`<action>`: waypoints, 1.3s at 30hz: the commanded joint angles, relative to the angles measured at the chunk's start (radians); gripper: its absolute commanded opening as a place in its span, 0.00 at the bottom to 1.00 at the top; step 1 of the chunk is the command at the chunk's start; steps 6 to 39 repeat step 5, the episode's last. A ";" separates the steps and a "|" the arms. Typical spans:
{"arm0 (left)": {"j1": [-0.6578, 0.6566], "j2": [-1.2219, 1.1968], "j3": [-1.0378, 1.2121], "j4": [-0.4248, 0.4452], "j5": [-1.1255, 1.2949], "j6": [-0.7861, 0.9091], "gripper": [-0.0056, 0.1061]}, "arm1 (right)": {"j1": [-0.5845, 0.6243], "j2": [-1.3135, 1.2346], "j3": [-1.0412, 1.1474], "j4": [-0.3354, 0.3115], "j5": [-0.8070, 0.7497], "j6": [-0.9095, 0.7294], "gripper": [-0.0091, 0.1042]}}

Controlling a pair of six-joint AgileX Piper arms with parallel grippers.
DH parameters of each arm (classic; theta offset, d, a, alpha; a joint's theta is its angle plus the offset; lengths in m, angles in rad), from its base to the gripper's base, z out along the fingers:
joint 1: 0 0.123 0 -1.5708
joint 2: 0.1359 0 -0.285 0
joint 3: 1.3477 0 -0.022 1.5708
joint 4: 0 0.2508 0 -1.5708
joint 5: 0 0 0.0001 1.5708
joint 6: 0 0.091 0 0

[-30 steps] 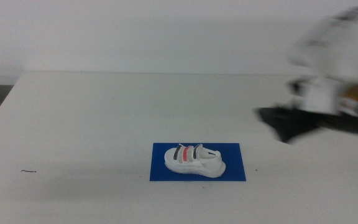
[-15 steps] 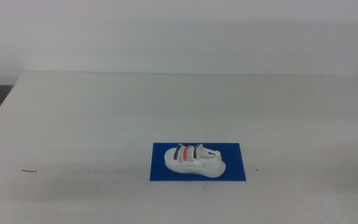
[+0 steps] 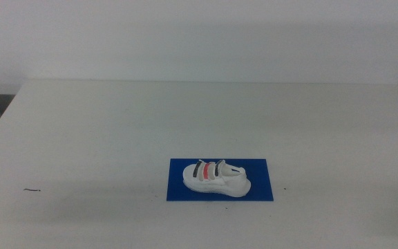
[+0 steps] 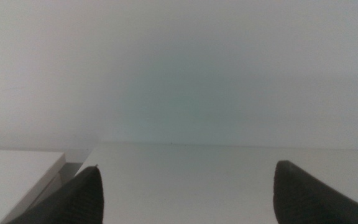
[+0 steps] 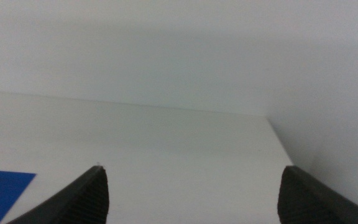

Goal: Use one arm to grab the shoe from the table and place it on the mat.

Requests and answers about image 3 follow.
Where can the blue rectangular mat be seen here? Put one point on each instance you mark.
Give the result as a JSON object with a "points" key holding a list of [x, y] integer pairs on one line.
{"points": [[261, 183]]}

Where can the small dark thread scrap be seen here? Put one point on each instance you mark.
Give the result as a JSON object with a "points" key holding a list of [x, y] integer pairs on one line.
{"points": [[32, 190]]}

